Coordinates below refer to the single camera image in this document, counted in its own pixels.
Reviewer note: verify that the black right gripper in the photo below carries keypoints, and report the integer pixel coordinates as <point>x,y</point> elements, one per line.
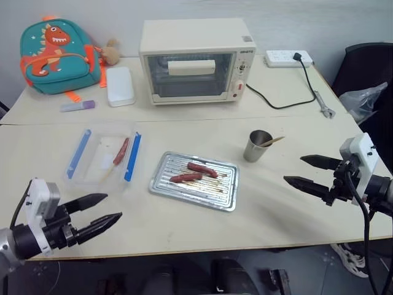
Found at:
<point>344,184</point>

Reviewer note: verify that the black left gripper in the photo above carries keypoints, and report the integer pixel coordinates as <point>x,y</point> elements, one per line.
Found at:
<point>58,230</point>

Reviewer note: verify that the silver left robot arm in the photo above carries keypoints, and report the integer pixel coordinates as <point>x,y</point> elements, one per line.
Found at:
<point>7,246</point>

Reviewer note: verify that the bare wooden skewer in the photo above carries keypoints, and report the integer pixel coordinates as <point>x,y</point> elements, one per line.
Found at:
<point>276,140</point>

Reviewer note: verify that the sausage on wooden skewer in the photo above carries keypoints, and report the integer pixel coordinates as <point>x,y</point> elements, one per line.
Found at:
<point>118,156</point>

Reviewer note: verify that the clear container with blue clips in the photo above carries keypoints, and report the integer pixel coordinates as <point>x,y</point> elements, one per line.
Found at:
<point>92,172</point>

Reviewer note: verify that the stainless steel cup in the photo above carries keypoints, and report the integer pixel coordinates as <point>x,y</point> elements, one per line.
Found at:
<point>253,152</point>

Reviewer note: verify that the silver adjustable wrench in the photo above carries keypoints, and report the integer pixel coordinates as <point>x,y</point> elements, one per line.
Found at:
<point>320,99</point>

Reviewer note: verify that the grey plastic bag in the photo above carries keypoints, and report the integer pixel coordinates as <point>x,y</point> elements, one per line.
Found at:
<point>362,101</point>

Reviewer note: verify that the short red sausage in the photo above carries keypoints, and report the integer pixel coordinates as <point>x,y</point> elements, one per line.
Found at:
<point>184,177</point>

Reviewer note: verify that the silver ribbed baking tray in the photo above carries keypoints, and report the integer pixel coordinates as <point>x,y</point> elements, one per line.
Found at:
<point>196,195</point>

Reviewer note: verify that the clear tube with purple cap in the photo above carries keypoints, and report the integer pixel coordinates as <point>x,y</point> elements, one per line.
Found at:
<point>76,106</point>

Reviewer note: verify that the long red sausage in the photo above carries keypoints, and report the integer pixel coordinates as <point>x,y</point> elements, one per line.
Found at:
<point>199,167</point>

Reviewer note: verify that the black office chair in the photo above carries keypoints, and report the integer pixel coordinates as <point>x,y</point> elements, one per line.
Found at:
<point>368,64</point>

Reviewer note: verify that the white power strip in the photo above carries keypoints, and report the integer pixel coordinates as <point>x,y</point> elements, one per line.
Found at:
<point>279,58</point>

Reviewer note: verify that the white lidded plastic box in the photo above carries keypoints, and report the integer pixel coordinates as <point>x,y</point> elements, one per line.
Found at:
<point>119,86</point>

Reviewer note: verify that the dark furniture piece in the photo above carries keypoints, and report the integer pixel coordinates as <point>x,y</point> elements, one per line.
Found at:
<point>3,110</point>

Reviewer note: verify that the teal dinosaur backpack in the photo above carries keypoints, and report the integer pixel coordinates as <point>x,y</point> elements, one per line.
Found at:
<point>61,73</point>

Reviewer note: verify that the brown plush toy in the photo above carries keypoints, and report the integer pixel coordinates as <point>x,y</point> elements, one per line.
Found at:
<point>111,53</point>

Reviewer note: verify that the cream toaster oven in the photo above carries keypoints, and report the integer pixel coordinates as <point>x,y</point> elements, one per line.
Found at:
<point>196,33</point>

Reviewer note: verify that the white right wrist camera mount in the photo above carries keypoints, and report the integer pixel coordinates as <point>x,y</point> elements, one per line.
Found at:
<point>367,159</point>

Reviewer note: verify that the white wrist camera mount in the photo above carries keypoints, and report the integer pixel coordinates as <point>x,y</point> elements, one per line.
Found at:
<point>367,159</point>
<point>36,196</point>

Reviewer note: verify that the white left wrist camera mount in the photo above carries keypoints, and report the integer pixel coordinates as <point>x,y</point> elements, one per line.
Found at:
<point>36,196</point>

